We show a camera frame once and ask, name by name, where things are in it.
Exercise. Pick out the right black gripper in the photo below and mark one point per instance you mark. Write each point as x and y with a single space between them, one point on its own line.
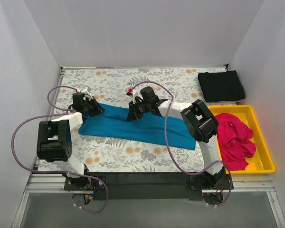
135 111

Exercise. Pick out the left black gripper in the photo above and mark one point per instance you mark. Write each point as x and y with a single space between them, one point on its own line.
95 108

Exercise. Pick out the teal blue t shirt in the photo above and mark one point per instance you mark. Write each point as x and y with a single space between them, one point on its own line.
149 129

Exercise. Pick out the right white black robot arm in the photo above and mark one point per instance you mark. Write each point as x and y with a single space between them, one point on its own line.
200 122

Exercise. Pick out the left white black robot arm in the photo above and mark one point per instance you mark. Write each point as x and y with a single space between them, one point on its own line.
54 143

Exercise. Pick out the floral patterned table mat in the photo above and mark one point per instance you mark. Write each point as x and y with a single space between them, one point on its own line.
109 87

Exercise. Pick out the folded black t shirt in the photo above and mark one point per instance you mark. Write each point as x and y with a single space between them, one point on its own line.
221 87

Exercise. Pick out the magenta pink t shirt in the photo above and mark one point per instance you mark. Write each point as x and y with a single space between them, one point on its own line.
234 141

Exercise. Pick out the yellow plastic tray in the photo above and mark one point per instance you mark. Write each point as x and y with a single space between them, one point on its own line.
261 162

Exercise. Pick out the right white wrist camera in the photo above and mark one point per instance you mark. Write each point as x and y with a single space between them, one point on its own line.
133 93

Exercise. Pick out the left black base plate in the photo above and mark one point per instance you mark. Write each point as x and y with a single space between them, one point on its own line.
82 183

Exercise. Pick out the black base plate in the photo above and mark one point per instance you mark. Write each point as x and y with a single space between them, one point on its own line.
82 183
206 181

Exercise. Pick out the aluminium frame rail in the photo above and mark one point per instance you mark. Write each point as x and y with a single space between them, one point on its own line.
54 183

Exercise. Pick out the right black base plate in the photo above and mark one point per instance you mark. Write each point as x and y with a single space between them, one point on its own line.
206 181

